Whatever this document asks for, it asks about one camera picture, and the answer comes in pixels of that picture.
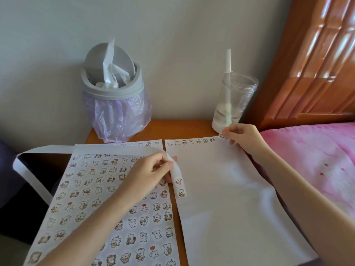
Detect grey trash bin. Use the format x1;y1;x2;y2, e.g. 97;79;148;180
80;42;145;100

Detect rows of stuck cartoon stickers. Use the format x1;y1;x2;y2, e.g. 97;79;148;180
27;141;175;266

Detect white straw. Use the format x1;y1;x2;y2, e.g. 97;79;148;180
224;49;232;125

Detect person's right forearm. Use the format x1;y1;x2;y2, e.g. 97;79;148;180
258;146;355;266

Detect wooden nightstand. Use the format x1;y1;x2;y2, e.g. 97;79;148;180
84;120;222;266

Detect short row of cartoon stickers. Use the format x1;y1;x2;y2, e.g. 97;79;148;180
166;137;216;147

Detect person's right hand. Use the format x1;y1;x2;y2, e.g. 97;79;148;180
221;123;271;161

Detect person's left forearm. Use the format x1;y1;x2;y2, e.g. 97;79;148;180
36;190;139;266

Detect long white sticker strip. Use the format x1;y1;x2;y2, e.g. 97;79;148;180
12;144;188;206

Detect purple rolled mat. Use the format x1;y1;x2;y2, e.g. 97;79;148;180
0;140;28;211

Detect person's left hand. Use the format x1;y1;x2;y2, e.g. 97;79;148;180
116;152;178;205

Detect pink floral bedding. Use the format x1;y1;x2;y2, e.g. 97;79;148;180
259;122;355;219

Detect wooden bed headboard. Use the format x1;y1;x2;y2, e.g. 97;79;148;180
244;0;355;132

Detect clear cup with white base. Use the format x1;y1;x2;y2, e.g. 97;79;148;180
211;72;259;134

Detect white backing scraps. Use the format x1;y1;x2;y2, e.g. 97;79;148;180
95;38;131;89

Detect purple plastic bin bag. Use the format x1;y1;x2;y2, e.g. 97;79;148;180
82;90;152;144

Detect white paper sheet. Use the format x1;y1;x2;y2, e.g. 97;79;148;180
164;135;318;266
23;140;181;266

